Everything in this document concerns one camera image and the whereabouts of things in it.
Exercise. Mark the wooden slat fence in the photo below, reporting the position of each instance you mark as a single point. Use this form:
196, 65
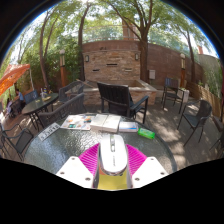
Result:
206, 96

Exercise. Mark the white label strip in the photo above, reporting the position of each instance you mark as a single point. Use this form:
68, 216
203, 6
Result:
49, 131

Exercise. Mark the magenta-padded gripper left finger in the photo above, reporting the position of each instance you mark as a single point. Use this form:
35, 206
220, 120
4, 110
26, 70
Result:
76, 171

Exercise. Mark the black mesh metal chair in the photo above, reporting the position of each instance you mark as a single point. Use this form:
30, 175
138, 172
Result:
220, 140
200, 116

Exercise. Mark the low stone basin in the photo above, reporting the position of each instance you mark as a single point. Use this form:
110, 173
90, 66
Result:
146, 90

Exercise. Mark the dark slatted metal chair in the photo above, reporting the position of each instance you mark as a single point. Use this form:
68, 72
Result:
171, 88

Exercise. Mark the person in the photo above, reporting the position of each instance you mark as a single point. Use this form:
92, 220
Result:
20, 96

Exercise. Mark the colourful printed magazine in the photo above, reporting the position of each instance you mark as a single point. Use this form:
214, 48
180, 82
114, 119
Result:
76, 122

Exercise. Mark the green tissue pack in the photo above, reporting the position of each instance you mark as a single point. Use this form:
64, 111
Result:
146, 133

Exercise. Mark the black wooden slat chair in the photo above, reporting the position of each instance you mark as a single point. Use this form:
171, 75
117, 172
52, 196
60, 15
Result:
113, 96

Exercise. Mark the white sign board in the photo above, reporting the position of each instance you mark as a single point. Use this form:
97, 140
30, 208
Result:
185, 95

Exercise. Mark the small white book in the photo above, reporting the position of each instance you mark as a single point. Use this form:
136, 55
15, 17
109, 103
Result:
128, 126

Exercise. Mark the wooden lamp post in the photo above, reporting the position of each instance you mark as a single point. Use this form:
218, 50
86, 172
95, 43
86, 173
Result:
62, 68
182, 70

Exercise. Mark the black wall lantern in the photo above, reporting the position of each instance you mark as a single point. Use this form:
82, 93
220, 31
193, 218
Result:
87, 58
136, 56

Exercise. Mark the orange patio umbrella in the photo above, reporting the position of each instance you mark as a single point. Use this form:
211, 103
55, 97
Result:
11, 76

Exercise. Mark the dark wicker chair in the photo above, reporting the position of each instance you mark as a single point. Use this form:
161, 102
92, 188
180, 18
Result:
63, 111
71, 90

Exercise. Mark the round dark patio table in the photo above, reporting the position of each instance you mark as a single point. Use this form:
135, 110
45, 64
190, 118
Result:
38, 104

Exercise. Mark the grey wall utility box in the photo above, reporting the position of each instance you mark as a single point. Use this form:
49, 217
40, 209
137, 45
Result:
152, 74

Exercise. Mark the white computer mouse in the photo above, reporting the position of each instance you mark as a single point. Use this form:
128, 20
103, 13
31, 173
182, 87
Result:
113, 155

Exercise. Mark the blue patio chair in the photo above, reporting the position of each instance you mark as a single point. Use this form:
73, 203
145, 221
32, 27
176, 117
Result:
31, 96

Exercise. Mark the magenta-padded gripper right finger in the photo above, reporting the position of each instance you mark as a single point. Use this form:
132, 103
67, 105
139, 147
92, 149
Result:
148, 171

